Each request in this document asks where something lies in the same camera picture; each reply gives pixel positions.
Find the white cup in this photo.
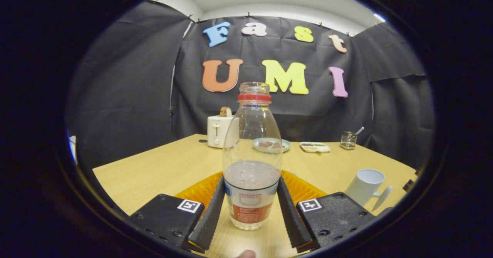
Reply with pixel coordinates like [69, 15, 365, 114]
[344, 168, 393, 212]

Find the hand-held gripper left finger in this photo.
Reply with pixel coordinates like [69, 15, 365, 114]
[129, 171, 226, 253]

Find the wooden table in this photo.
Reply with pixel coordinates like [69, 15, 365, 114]
[92, 134, 418, 258]

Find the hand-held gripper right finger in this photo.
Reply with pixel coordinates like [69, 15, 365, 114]
[277, 169, 376, 253]

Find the pale green plate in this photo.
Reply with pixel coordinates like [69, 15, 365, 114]
[253, 137, 291, 153]

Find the black backdrop cloth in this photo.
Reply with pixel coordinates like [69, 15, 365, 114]
[65, 0, 436, 170]

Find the white toaster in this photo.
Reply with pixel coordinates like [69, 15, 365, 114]
[207, 114, 234, 148]

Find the white food tray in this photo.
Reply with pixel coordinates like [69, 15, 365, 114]
[300, 141, 331, 153]

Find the clear plastic juice bottle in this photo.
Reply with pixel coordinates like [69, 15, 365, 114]
[222, 82, 283, 231]

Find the black table edge bracket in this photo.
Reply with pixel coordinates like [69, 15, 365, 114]
[403, 168, 422, 192]

